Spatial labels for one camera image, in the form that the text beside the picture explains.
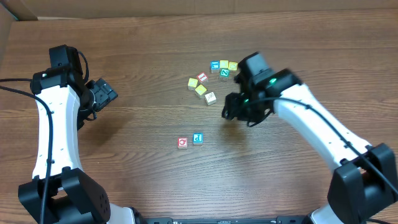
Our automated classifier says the white picture block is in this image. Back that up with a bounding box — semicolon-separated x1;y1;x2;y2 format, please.
205;92;216;106

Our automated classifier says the green letter Z block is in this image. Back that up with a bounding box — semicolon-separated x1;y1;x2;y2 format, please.
219;68;230;81

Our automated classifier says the yellow block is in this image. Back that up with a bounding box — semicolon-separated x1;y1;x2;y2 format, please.
195;85;207;98
228;62;238;72
187;78;198;90
220;60;229;69

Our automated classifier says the blue letter P block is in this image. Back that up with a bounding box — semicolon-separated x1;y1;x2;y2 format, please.
193;133;203;145

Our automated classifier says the red letter Q block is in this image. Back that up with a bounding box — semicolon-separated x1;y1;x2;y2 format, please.
177;137;188;149

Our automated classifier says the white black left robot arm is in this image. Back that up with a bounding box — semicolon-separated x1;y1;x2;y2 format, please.
18;66;136;223

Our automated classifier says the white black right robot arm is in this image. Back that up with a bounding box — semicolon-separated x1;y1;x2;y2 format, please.
222;69;397;223

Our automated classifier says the red letter I block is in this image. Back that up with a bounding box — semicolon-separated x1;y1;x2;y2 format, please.
197;72;209;84

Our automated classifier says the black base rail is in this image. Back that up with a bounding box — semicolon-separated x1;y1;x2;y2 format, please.
136;215;307;224

